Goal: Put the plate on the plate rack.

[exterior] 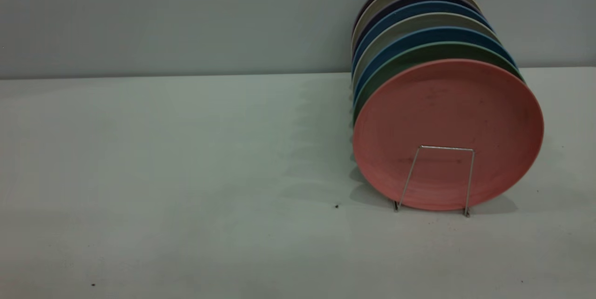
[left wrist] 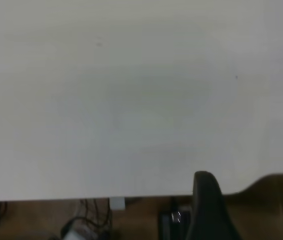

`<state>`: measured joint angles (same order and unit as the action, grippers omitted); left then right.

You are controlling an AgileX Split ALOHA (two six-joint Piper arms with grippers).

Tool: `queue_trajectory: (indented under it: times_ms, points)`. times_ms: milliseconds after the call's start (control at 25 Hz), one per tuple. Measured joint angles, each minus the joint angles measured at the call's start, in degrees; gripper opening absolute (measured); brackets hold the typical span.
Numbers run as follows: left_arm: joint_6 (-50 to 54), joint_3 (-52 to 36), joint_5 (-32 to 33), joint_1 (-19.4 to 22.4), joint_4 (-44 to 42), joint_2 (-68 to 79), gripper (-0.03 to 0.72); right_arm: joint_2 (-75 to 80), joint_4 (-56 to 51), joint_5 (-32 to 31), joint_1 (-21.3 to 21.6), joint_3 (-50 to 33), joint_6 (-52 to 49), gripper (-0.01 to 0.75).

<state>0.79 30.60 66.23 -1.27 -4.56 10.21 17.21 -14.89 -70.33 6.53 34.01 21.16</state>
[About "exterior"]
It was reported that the pink round plate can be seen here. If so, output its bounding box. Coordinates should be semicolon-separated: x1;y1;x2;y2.
352;59;544;211

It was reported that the green round plate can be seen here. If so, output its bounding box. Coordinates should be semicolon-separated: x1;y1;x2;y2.
352;41;525;122

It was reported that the blue round plate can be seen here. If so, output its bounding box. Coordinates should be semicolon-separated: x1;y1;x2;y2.
352;1;492;76
353;27;518;104

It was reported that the silver wire plate rack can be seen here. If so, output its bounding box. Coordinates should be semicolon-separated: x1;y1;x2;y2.
393;145;475;218

